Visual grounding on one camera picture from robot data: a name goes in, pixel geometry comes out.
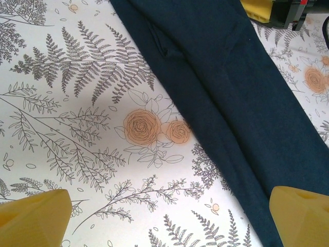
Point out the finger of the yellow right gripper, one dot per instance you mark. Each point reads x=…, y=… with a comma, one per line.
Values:
x=257, y=9

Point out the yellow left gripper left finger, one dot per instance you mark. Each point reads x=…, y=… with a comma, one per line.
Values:
x=33, y=221

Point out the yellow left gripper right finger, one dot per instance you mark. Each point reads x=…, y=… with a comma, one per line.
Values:
x=303, y=221

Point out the navy blue t-shirt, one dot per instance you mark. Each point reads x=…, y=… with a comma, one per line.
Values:
x=231, y=103

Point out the floral table cover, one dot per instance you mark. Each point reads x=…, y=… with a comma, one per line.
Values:
x=77, y=128

